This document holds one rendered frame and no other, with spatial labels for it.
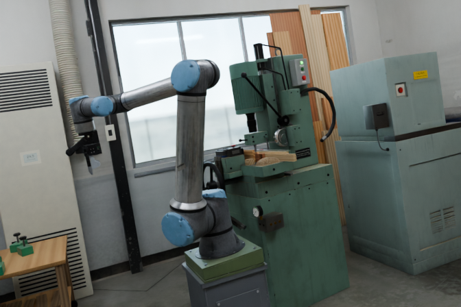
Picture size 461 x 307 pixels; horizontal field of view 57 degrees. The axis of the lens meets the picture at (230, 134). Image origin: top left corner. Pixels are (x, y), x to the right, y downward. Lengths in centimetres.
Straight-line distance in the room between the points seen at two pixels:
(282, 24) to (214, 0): 70
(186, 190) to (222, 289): 46
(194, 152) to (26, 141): 197
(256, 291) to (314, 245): 85
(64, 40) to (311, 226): 231
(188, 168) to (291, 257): 115
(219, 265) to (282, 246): 79
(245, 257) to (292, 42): 278
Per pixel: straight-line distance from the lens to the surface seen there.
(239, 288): 190
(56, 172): 340
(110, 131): 359
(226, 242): 188
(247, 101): 254
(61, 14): 364
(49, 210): 343
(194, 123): 160
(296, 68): 266
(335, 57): 444
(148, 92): 191
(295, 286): 266
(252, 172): 241
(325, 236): 274
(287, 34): 421
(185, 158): 163
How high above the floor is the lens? 122
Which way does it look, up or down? 3 degrees down
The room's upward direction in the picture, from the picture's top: 9 degrees counter-clockwise
